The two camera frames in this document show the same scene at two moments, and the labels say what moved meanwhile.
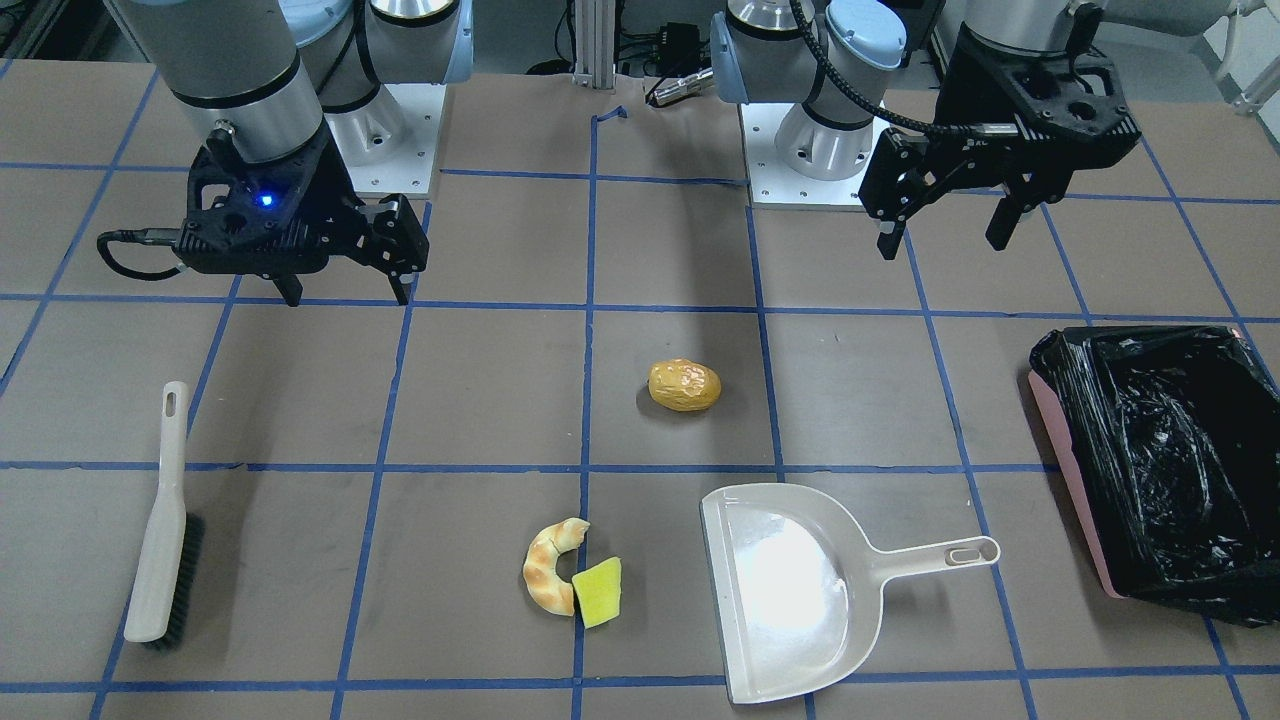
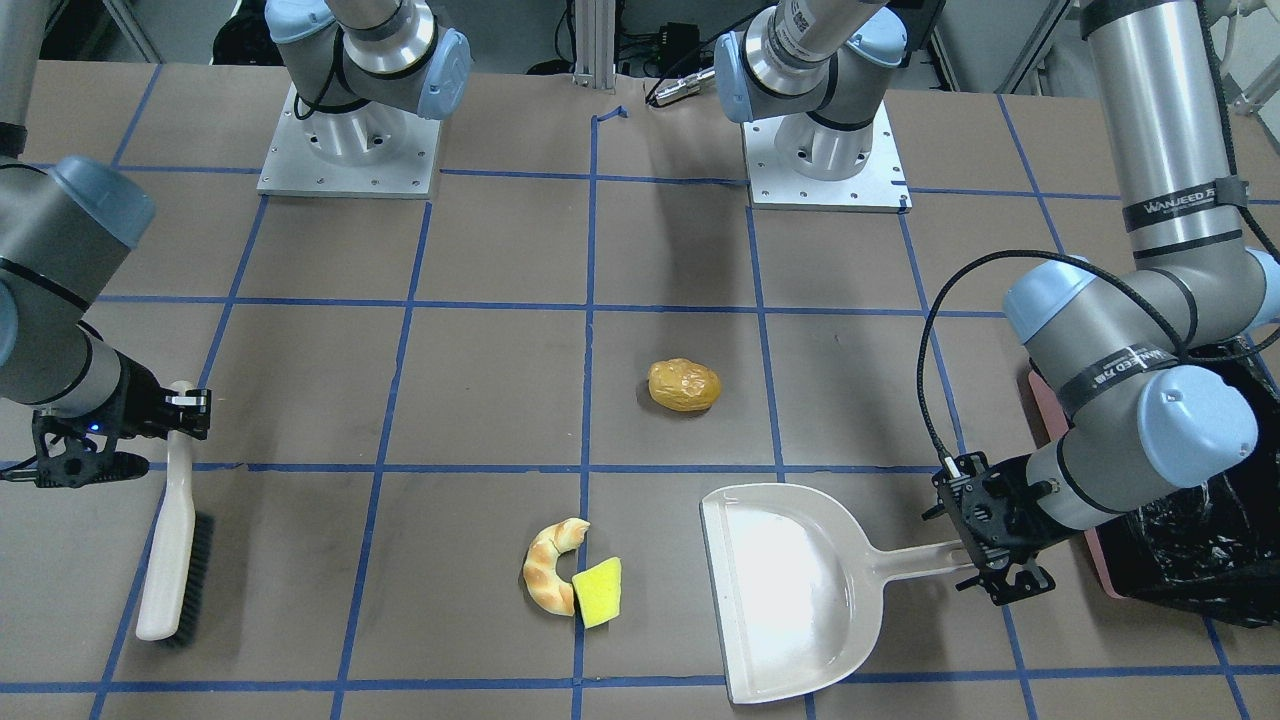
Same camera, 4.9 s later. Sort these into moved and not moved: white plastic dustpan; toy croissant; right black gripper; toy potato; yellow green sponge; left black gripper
Moved: left black gripper; right black gripper
Not moved: toy potato; white plastic dustpan; yellow green sponge; toy croissant
